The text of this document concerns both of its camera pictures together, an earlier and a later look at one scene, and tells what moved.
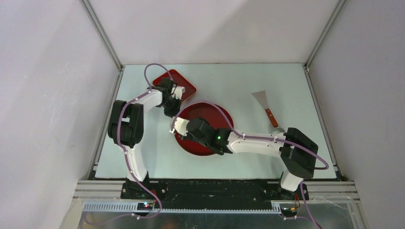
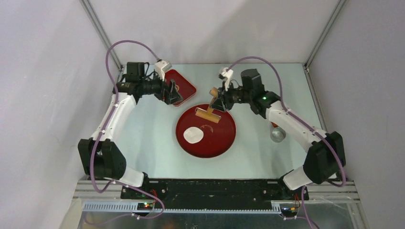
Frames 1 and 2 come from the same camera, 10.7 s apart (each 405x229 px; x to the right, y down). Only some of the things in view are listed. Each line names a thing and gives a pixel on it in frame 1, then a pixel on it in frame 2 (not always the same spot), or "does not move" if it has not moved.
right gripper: (188, 137) -> (218, 103)
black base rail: (210, 191) does not move
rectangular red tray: (178, 78) does not move
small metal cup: (278, 130) does not move
